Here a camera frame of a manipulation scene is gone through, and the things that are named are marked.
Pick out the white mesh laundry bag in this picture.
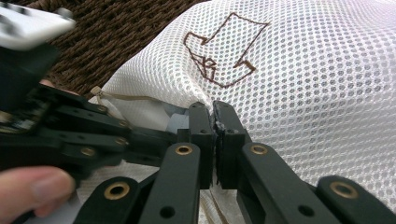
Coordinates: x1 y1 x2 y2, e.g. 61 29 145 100
76 0 396 224

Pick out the brown knitted cloth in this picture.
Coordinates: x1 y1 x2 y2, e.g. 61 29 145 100
8 0 208 100

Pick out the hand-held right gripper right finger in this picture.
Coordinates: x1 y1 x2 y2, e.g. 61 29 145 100
212 100 253 190

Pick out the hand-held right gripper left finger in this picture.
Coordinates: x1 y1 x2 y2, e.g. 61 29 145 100
177 101 217 190

